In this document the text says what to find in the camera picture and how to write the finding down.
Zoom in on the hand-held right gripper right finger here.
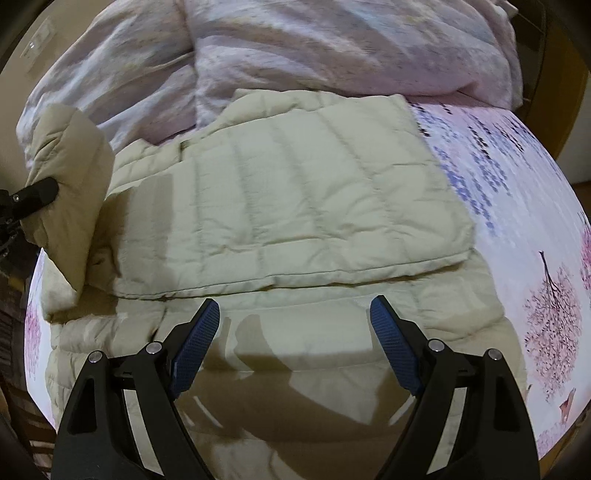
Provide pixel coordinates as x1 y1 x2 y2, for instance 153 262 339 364
369 295 541 480

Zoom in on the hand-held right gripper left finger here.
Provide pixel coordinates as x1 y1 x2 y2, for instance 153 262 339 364
52 298 221 480

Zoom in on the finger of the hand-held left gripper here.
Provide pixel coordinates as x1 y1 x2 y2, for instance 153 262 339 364
8 178 60 219

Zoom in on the beige puffer jacket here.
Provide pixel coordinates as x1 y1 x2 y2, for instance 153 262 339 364
21 90 529 480

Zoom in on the tree printed bed sheet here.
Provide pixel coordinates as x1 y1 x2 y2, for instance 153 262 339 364
23 95 591 467

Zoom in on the wooden headboard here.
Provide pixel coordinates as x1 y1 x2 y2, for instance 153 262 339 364
510 0 591 185

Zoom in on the pink striped duvet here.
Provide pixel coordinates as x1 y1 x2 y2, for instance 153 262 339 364
21 0 523 160

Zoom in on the white wall switch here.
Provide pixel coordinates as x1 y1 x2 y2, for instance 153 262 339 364
21 18 57 59

